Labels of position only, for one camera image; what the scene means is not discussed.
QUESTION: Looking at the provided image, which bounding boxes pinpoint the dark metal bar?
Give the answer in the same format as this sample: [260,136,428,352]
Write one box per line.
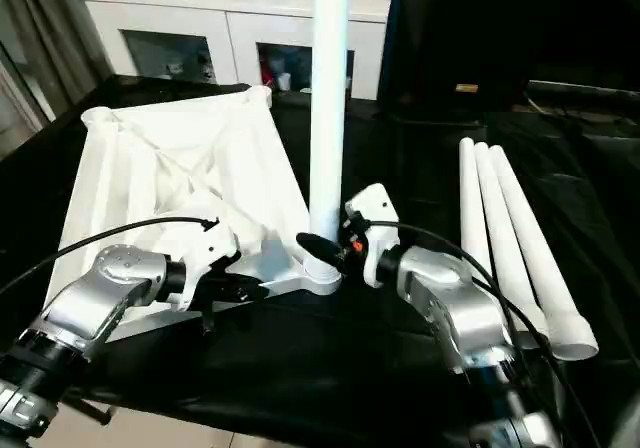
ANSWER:
[528,80,640,105]

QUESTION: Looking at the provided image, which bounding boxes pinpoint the white plastic table leg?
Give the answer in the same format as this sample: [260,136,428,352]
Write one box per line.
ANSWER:
[304,0,352,292]
[487,144,600,363]
[472,141,551,352]
[458,136,501,279]

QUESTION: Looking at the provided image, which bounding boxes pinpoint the grey curtain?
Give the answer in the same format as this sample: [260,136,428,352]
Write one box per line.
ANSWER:
[0,0,114,114]

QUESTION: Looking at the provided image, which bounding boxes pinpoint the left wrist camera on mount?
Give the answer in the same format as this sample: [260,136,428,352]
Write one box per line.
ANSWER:
[168,214,242,314]

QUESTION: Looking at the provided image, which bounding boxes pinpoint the black table frame leg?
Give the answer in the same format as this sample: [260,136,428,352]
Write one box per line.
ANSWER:
[62,390,115,427]

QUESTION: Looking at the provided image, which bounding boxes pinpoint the white sideboard cabinet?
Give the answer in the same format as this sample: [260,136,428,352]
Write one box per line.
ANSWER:
[82,0,399,103]

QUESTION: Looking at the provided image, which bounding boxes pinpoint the white plastic table top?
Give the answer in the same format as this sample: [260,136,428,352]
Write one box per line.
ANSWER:
[47,85,344,342]

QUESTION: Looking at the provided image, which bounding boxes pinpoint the black mat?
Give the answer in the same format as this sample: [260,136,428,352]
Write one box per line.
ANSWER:
[0,72,640,448]

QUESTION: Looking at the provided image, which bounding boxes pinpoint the black left camera cable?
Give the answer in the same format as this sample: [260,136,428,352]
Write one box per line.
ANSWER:
[0,216,221,294]

